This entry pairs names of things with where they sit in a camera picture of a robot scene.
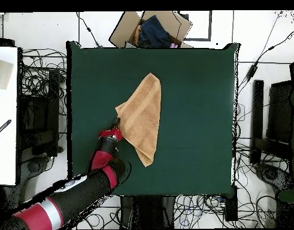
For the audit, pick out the black upright stand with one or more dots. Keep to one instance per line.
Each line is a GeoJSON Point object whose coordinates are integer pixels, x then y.
{"type": "Point", "coordinates": [256, 119]}

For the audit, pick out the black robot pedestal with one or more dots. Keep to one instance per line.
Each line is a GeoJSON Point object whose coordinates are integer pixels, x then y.
{"type": "Point", "coordinates": [146, 210]}

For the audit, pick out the dark green table cloth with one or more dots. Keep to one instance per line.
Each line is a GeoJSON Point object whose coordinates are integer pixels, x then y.
{"type": "Point", "coordinates": [197, 95]}

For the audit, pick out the black equipment rack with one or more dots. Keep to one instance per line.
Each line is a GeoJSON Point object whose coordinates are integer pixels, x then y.
{"type": "Point", "coordinates": [39, 119]}

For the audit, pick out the pink cloth item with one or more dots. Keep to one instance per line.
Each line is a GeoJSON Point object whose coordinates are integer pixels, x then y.
{"type": "Point", "coordinates": [174, 45]}

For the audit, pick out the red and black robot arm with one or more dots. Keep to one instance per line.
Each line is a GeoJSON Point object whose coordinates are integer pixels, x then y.
{"type": "Point", "coordinates": [101, 159]}

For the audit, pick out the black power strip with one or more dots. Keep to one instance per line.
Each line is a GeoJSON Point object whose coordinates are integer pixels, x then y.
{"type": "Point", "coordinates": [231, 206]}

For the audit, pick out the black striped tool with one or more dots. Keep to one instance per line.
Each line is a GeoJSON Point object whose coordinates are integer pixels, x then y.
{"type": "Point", "coordinates": [2, 128]}

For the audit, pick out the brown cardboard box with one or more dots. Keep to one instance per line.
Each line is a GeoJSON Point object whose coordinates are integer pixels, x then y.
{"type": "Point", "coordinates": [125, 31]}

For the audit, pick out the beige box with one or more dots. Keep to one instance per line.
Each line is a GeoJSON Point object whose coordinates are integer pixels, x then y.
{"type": "Point", "coordinates": [1, 74]}

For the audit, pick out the white desk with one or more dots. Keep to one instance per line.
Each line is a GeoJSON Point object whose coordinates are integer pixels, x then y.
{"type": "Point", "coordinates": [5, 155]}

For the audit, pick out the dark blue jeans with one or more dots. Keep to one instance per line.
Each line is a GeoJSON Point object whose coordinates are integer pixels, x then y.
{"type": "Point", "coordinates": [154, 31]}

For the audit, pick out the tan terry towel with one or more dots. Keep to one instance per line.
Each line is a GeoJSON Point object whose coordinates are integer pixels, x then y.
{"type": "Point", "coordinates": [144, 115]}

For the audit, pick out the black monitor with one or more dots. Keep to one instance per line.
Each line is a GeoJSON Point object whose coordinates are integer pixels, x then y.
{"type": "Point", "coordinates": [279, 112]}

